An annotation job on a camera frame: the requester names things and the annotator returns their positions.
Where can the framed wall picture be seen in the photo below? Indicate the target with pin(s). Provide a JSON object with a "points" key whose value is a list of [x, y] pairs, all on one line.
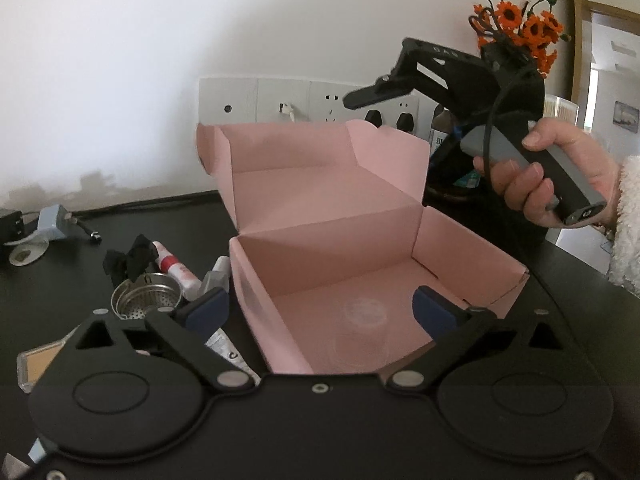
{"points": [[626, 117]]}

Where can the orange artificial flowers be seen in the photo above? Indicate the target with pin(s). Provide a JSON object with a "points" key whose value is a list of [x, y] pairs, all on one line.
{"points": [[537, 25]]}

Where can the black hair clip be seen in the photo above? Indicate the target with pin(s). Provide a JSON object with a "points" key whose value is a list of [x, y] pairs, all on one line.
{"points": [[132, 260]]}

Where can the person's right hand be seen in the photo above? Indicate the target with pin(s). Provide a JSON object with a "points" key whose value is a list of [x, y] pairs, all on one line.
{"points": [[580, 160]]}

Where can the pink cardboard box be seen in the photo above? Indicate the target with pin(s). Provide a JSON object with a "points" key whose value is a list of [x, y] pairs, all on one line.
{"points": [[320, 240]]}

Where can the wooden door frame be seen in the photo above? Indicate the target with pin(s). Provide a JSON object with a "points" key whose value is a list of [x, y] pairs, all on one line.
{"points": [[580, 20]]}

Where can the light blue charger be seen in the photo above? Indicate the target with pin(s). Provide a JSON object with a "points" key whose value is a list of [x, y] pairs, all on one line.
{"points": [[54, 222]]}

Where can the clear round plastic container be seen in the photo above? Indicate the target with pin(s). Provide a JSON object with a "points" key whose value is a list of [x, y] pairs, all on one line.
{"points": [[361, 321]]}

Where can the clear compact powder case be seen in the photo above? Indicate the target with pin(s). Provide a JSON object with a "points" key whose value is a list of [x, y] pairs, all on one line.
{"points": [[37, 367]]}

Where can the small clear bottle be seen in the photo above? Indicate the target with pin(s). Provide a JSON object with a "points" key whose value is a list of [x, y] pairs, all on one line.
{"points": [[216, 280]]}

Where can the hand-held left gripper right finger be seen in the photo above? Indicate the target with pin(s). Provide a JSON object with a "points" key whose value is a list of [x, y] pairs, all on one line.
{"points": [[432, 310]]}

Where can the white squeeze tube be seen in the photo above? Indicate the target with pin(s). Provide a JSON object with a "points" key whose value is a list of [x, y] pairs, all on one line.
{"points": [[227, 352]]}

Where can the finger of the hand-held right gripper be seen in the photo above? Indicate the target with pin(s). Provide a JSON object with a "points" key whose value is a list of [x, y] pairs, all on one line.
{"points": [[372, 95]]}

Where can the person's right forearm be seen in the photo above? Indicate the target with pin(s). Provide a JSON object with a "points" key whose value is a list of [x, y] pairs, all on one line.
{"points": [[627, 220]]}

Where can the black power plug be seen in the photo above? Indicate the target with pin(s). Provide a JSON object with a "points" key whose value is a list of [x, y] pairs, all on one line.
{"points": [[374, 118], [405, 122]]}

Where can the silver round disc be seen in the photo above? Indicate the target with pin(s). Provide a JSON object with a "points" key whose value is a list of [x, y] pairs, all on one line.
{"points": [[27, 252]]}

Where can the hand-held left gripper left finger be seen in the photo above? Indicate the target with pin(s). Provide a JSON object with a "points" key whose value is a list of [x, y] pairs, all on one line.
{"points": [[210, 307]]}

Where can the black desktop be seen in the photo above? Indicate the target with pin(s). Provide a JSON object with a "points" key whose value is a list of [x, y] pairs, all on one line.
{"points": [[65, 285]]}

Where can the brown supplement bottle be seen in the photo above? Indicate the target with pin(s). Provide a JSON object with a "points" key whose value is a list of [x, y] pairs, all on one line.
{"points": [[442, 127]]}

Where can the white wall socket panel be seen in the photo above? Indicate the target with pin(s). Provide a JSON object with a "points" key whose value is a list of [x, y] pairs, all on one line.
{"points": [[240, 97]]}

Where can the black charger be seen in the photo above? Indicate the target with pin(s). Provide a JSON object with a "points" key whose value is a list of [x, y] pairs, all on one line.
{"points": [[11, 227]]}

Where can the metal strainer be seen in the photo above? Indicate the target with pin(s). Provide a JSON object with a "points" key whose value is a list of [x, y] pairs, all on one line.
{"points": [[145, 295]]}

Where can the clear cotton swab box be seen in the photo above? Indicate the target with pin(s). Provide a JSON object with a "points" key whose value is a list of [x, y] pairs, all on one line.
{"points": [[562, 110]]}

